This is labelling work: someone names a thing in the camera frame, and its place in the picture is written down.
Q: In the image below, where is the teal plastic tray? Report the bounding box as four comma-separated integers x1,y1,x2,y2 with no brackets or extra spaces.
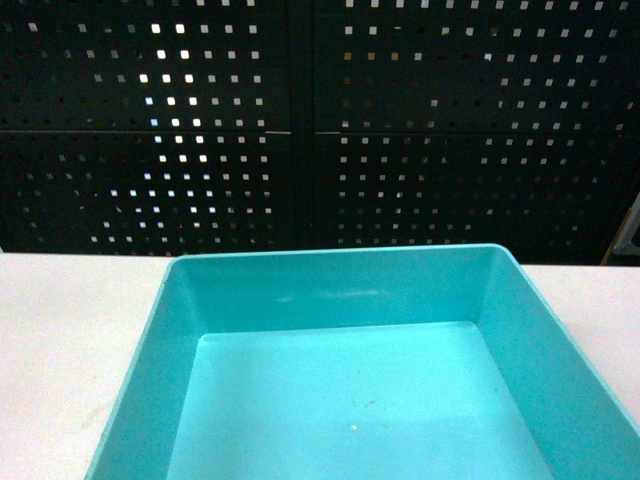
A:
87,244,639,479

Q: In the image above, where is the black perforated back panel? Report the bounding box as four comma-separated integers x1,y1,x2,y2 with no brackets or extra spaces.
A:
1,1,639,264

